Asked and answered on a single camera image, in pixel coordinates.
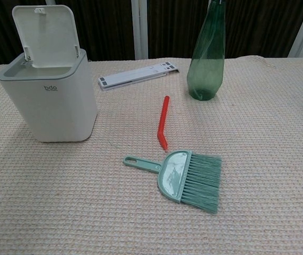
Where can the white square container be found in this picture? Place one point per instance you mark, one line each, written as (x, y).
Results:
(58, 111)

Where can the green hand broom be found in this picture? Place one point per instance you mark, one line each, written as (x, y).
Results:
(193, 180)

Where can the red bent plastic brush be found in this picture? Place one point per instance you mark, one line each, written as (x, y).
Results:
(163, 117)

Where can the white folding laptop stand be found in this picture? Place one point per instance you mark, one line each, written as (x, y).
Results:
(135, 76)

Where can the green spray bottle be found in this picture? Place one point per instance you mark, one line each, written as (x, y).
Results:
(207, 66)

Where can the beige woven tablecloth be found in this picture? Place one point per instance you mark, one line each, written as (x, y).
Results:
(220, 186)

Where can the white vertical frame post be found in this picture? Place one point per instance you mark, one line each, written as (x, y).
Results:
(139, 26)

